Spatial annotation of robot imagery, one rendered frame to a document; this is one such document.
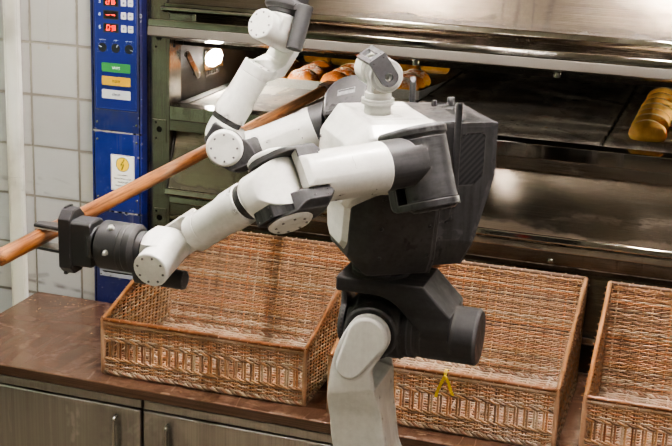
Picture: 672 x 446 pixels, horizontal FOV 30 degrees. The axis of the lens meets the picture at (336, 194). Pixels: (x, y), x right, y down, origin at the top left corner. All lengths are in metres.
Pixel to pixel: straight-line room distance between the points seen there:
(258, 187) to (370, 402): 0.63
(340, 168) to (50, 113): 1.78
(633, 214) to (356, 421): 1.05
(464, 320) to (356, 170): 0.48
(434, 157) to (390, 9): 1.14
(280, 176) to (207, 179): 1.47
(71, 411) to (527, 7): 1.54
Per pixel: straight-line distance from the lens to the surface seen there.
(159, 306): 3.54
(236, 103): 2.61
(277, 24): 2.58
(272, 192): 2.06
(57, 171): 3.77
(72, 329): 3.57
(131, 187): 2.62
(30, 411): 3.38
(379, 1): 3.28
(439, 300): 2.43
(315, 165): 2.07
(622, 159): 3.23
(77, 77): 3.68
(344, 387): 2.51
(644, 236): 3.26
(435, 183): 2.17
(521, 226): 3.29
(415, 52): 3.12
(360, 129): 2.31
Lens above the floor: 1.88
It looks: 15 degrees down
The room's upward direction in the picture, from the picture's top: 2 degrees clockwise
